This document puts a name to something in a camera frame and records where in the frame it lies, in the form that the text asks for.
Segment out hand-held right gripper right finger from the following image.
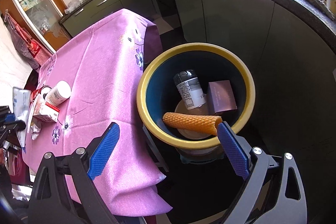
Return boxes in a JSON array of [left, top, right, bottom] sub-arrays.
[[217, 122, 307, 224]]

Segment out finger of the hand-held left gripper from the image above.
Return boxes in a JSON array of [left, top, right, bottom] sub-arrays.
[[0, 120, 25, 133], [0, 106, 15, 122]]

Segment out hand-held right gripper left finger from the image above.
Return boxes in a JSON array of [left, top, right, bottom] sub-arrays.
[[28, 122, 121, 224]]

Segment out blue white tube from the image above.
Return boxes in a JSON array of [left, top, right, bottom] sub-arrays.
[[13, 87, 32, 122]]

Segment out snack packet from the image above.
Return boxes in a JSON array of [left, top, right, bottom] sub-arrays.
[[28, 122, 42, 140]]

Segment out red soda can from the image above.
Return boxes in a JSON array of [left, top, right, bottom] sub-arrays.
[[31, 85, 51, 104]]

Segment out red white drink carton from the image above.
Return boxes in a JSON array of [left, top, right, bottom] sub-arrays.
[[33, 102, 60, 123]]

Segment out orange foam fruit net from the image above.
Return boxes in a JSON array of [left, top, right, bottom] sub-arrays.
[[162, 112, 222, 136]]

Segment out small mauve cardboard box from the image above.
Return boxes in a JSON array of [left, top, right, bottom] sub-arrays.
[[208, 80, 237, 114]]

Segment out white pill bottle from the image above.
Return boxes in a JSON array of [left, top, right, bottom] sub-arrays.
[[43, 81, 71, 106]]

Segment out clear labelled plastic bottle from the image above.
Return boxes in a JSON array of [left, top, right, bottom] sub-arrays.
[[173, 69, 208, 110]]

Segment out yellow rimmed trash bin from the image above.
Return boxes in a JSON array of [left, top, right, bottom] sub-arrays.
[[136, 42, 256, 161]]

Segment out red patterned cloth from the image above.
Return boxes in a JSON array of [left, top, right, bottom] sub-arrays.
[[0, 149, 29, 185]]

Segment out red checked apron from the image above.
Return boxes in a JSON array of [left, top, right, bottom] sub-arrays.
[[14, 23, 53, 69]]

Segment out pink floral tablecloth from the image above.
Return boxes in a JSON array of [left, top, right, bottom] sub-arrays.
[[22, 9, 174, 216]]

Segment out purple checked apron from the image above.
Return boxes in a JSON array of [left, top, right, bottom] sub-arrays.
[[4, 14, 27, 56]]

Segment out glass sliding door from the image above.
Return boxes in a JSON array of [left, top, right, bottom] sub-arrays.
[[5, 0, 72, 54]]

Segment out clear plastic bag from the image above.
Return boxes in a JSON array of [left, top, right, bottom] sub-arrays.
[[67, 0, 88, 13]]

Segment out green lower kitchen cabinets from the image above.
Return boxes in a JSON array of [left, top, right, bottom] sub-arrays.
[[59, 0, 336, 135]]

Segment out yellow white mug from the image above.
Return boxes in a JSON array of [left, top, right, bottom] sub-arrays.
[[322, 0, 336, 12]]

